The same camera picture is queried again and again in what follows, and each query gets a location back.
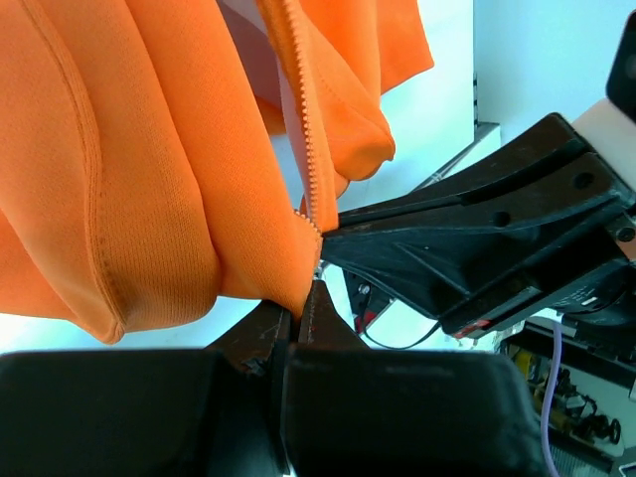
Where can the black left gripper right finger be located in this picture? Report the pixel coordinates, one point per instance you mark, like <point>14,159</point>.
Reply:
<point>349,410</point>

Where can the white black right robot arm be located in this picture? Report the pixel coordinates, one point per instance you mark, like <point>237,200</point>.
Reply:
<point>610,125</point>

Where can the orange jacket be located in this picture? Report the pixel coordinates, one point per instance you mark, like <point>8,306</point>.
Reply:
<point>157,155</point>

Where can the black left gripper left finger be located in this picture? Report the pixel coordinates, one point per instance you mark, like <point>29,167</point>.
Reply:
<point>165,412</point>

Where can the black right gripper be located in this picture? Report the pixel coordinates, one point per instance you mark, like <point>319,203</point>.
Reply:
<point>523,229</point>

